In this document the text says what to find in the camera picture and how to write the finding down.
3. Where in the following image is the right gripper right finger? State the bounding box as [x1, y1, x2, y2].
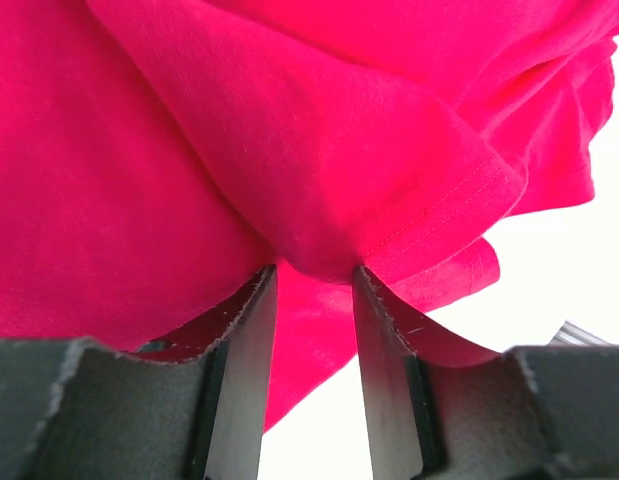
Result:
[352, 268, 619, 479]

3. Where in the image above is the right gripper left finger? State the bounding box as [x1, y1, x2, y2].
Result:
[0, 266, 277, 479]

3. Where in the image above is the red t shirt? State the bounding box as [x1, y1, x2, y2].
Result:
[0, 1, 619, 425]

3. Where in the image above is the aluminium frame rail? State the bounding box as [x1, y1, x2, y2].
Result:
[549, 321, 610, 347]

